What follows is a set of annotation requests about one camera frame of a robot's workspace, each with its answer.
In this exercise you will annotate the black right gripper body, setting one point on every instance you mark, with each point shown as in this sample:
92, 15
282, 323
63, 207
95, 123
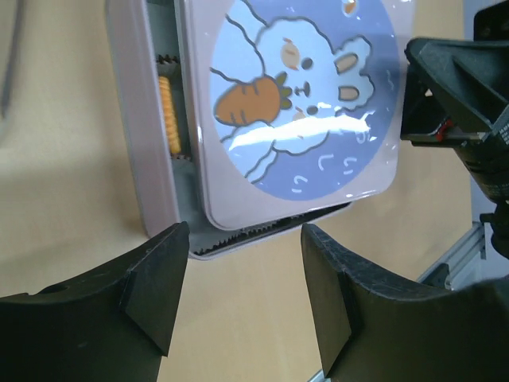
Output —
457, 90

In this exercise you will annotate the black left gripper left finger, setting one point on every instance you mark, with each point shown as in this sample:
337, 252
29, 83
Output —
112, 323

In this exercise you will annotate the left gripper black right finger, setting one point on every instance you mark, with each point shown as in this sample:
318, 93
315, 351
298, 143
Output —
465, 338

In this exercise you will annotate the silver tin lid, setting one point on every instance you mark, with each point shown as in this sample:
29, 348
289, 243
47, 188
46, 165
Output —
293, 106

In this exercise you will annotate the orange cookie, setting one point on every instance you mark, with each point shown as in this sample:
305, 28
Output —
170, 116

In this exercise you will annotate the silver cookie tin with cups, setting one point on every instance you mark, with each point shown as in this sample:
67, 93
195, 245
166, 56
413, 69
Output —
144, 48

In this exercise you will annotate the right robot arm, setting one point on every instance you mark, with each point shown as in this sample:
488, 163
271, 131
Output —
487, 163

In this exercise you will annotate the aluminium front rail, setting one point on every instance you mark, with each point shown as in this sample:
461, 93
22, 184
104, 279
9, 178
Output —
457, 262

